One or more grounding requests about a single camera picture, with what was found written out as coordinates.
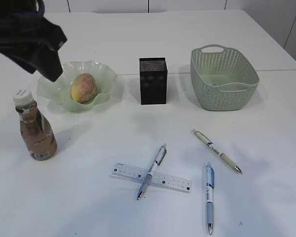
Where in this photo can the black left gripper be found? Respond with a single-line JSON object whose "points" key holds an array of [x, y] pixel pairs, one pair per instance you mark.
{"points": [[32, 39]]}

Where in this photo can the sugared bread loaf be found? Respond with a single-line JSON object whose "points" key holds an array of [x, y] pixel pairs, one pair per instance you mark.
{"points": [[84, 88]]}

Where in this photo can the brown Nescafe coffee bottle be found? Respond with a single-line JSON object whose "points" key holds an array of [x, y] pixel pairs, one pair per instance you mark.
{"points": [[35, 129]]}

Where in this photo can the clear plastic ruler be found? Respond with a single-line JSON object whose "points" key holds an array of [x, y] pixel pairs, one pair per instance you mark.
{"points": [[137, 174]]}

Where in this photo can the cream ballpoint pen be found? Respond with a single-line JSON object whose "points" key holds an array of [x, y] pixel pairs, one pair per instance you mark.
{"points": [[218, 153]]}

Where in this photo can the blue white gel pen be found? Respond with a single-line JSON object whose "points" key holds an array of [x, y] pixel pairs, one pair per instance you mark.
{"points": [[210, 176]]}

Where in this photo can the green wavy glass plate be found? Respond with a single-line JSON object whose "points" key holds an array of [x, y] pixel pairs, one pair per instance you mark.
{"points": [[58, 92]]}

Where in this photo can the black mesh pen holder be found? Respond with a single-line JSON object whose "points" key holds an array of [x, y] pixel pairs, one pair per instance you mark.
{"points": [[153, 80]]}

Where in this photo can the green plastic woven basket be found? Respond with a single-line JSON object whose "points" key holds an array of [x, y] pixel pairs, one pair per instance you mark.
{"points": [[222, 78]]}

